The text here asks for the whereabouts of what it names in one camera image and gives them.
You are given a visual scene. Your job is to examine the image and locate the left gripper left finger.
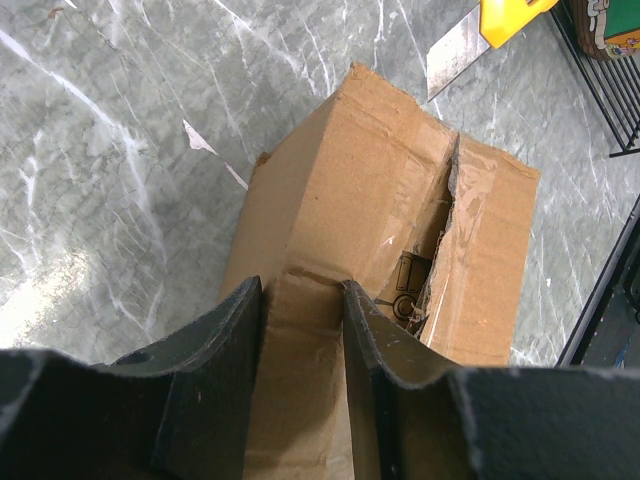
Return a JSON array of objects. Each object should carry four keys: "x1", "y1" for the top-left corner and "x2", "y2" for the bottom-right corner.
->
[{"x1": 1, "y1": 277, "x2": 262, "y2": 479}]

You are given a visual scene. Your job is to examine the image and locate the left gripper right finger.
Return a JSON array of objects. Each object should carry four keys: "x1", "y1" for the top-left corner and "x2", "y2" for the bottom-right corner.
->
[{"x1": 343, "y1": 281, "x2": 639, "y2": 479}]

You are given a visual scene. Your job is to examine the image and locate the brown cardboard express box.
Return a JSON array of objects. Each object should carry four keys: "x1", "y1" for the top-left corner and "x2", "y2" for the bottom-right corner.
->
[{"x1": 220, "y1": 63, "x2": 540, "y2": 479}]

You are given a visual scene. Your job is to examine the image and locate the yellow utility knife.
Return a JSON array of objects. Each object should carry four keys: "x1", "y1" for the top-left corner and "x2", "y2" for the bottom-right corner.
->
[{"x1": 426, "y1": 0, "x2": 557, "y2": 101}]

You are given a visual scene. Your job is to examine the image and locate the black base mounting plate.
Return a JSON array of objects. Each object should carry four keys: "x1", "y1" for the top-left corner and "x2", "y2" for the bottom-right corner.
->
[{"x1": 556, "y1": 204, "x2": 640, "y2": 369}]

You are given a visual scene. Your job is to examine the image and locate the green packet in rack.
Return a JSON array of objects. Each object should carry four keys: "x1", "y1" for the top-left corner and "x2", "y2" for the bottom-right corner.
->
[{"x1": 568, "y1": 0, "x2": 640, "y2": 61}]

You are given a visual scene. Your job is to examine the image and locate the black wire rack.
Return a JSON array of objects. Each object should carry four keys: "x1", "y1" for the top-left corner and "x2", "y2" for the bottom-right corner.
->
[{"x1": 551, "y1": 1, "x2": 639, "y2": 158}]

